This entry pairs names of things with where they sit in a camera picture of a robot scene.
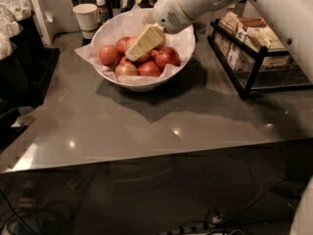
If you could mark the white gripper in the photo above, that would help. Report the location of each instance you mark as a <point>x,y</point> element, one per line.
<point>165,13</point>

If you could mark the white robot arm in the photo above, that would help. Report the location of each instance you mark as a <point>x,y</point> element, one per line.
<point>291,20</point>

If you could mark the white paper bowl liner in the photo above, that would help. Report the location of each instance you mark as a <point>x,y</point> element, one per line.
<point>85,52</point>

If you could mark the white bowl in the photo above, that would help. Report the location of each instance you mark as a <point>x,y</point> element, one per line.
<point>117,26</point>

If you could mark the red back apple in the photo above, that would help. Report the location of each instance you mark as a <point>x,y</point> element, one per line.
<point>122,44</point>

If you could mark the red apple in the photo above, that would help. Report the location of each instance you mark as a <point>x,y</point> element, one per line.
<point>108,55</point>
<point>149,68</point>
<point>167,56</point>
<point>122,44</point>

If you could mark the red right apple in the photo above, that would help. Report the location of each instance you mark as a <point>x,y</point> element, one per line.
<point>167,56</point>

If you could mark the red front apple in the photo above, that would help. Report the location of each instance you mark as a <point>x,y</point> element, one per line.
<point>149,68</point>

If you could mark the yellow-red front-left apple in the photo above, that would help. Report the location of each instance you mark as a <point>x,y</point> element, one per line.
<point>126,69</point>

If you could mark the red left apple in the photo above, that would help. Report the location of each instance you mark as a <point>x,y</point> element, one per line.
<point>108,55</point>

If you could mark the small green glass bottle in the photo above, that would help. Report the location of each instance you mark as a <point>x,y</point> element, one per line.
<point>103,11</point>

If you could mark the white paper cup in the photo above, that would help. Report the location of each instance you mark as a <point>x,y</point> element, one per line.
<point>86,15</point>

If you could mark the black rubber mat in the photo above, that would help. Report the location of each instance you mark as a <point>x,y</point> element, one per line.
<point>45,72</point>

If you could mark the black container with napkins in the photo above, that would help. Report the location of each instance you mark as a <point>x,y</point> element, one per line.
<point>22,71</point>

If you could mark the black wire condiment rack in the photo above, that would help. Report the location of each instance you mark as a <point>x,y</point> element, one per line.
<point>256,80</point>

